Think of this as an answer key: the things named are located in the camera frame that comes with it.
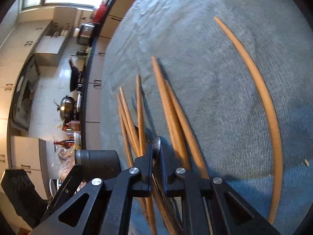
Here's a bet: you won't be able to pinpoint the black utensil holder cup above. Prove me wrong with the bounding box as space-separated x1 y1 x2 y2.
74 150 121 181

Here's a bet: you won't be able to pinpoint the long curved wooden stick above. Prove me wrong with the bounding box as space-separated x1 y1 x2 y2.
213 16 284 225

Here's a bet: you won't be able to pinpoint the wooden chopstick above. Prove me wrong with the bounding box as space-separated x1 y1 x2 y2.
136 74 157 235
165 81 210 179
151 56 191 170
119 87 142 157
116 94 139 158
118 107 134 168

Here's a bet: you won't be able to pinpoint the plastic bag with groceries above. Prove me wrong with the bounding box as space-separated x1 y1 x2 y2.
52 145 75 181

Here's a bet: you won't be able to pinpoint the dark sauce bottle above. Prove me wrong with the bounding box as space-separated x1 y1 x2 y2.
54 139 74 149

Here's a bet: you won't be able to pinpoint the steel pot with lid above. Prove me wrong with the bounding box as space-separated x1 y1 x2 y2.
54 96 75 123

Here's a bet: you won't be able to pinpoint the blue-grey table cloth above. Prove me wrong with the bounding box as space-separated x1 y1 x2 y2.
100 0 312 234

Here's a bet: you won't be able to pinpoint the black wok pan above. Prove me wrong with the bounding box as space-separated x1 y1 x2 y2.
68 57 80 92

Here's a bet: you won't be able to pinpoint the range hood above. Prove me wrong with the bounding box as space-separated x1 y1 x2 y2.
10 55 39 132

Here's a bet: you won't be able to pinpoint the red pot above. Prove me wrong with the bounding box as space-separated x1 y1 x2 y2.
92 3 107 23

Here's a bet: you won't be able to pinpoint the upper wall cabinets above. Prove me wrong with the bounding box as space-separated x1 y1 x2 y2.
1 6 77 89

